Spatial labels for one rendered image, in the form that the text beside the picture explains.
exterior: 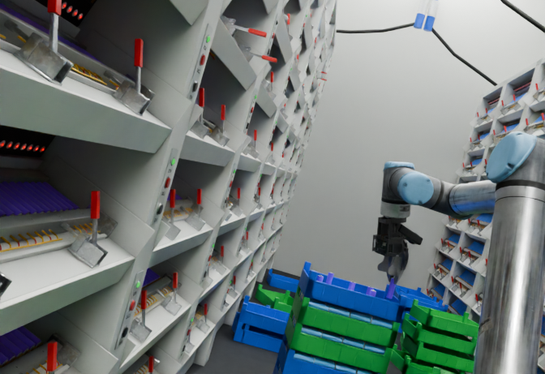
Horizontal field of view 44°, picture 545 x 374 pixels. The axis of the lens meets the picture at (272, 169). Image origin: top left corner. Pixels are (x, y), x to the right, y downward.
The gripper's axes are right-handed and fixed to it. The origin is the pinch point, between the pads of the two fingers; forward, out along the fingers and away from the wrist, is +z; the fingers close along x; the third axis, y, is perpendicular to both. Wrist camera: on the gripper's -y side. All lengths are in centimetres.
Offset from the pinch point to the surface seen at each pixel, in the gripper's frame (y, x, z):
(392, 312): 7.8, 8.4, 7.2
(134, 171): 108, 57, -46
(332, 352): 23.7, 1.4, 19.6
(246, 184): 24, -53, -22
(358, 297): 16.6, 2.9, 3.0
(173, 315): 82, 18, -6
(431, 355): -83, -60, 64
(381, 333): 10.6, 7.7, 13.3
